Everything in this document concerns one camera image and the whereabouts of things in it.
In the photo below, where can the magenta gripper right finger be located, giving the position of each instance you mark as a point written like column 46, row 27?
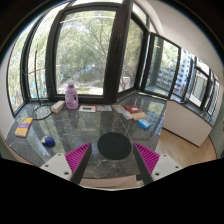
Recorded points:
column 153, row 166

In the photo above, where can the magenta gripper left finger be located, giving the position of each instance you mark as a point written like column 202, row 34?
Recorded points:
column 70, row 166

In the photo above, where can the blue computer mouse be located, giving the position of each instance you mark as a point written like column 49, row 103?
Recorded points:
column 48, row 141

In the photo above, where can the round black mouse pad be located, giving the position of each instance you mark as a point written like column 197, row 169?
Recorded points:
column 114, row 146

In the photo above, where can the blue white box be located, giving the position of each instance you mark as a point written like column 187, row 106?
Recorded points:
column 144, row 123

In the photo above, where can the red book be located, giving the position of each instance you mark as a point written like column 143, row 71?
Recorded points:
column 136, row 112

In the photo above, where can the striped flat box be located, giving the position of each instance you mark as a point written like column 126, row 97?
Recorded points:
column 124, row 112

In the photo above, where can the small orange white box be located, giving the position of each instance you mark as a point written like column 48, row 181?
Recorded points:
column 57, row 106

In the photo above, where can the yellow purple box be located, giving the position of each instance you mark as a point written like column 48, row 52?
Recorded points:
column 23, row 128

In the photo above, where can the grey flat packet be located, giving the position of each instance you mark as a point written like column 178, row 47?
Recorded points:
column 104, row 108

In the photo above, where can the purple lotion bottle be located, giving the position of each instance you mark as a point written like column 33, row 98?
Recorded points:
column 71, row 96

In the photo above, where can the black window frame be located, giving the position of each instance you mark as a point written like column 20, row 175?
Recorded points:
column 111, row 48

